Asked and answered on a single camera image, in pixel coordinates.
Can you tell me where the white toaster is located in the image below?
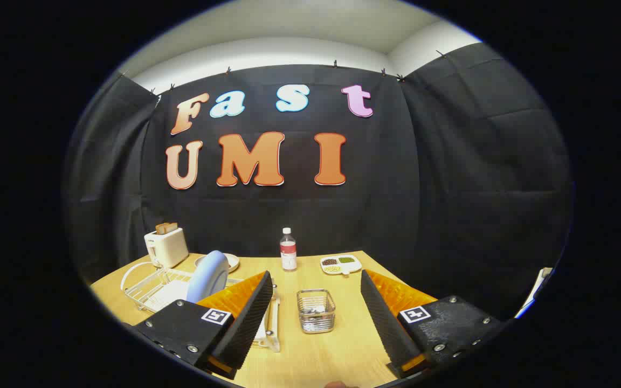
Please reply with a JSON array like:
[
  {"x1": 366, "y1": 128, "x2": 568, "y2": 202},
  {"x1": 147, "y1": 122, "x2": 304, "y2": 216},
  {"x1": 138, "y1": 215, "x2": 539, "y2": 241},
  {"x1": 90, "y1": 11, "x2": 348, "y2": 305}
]
[{"x1": 144, "y1": 227, "x2": 189, "y2": 268}]

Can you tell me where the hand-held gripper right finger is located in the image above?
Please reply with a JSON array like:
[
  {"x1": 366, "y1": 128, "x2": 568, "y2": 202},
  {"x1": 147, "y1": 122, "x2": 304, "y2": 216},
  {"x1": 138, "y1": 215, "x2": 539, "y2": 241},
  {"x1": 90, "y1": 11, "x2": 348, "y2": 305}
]
[{"x1": 361, "y1": 269, "x2": 502, "y2": 379}]

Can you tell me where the white wire dish rack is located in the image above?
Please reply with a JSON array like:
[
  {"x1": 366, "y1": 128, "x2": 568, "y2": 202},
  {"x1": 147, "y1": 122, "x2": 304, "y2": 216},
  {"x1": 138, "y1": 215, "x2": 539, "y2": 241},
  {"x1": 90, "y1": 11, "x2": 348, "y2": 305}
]
[{"x1": 121, "y1": 261, "x2": 281, "y2": 354}]

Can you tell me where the blue plate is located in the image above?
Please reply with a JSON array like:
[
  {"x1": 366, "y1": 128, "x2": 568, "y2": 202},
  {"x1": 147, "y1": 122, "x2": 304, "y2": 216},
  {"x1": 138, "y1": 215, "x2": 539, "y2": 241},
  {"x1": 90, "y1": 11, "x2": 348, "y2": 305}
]
[{"x1": 187, "y1": 251, "x2": 229, "y2": 303}]

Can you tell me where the round white meat dish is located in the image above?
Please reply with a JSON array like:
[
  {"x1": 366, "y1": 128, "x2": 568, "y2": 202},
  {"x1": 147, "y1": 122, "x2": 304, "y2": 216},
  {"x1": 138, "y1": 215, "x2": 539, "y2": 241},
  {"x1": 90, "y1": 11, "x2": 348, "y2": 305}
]
[{"x1": 195, "y1": 253, "x2": 240, "y2": 273}]

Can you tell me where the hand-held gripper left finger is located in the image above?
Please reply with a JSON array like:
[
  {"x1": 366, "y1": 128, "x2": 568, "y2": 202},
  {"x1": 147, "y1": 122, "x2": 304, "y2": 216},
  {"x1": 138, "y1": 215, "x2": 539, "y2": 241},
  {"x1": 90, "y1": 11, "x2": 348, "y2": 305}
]
[{"x1": 133, "y1": 271, "x2": 274, "y2": 380}]

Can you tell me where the metal wire basket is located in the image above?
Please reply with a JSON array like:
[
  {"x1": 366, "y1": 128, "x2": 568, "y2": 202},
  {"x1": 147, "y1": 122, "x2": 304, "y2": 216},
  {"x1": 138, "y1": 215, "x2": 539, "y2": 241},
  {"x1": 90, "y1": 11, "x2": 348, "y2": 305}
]
[{"x1": 296, "y1": 289, "x2": 336, "y2": 334}]

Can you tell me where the white divided dish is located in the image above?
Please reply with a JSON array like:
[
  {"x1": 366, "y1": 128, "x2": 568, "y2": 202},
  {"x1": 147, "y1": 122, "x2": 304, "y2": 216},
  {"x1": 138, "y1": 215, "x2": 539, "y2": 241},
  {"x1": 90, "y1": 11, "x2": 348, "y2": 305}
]
[{"x1": 320, "y1": 254, "x2": 363, "y2": 276}]

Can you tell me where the clear bottle with red label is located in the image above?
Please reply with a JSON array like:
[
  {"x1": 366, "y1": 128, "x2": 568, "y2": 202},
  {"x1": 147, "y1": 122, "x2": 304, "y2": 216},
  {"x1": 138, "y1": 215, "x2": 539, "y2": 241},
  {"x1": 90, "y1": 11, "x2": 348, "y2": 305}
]
[{"x1": 280, "y1": 227, "x2": 298, "y2": 272}]

